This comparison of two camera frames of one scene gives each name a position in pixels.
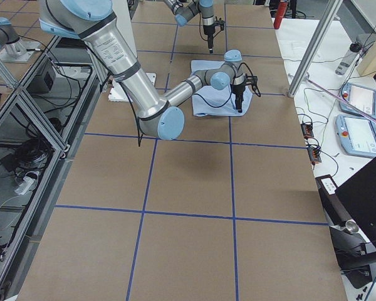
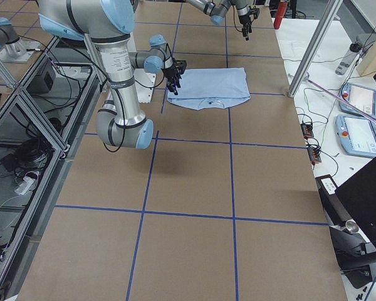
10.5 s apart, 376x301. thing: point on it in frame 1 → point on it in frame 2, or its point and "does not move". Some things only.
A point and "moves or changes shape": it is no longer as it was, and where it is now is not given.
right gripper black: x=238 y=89 → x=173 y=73
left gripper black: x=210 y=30 → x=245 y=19
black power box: x=43 y=83 does not move
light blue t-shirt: x=208 y=101 moves or changes shape
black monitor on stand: x=357 y=212 does not move
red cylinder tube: x=282 y=7 does not move
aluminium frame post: x=314 y=46 does not move
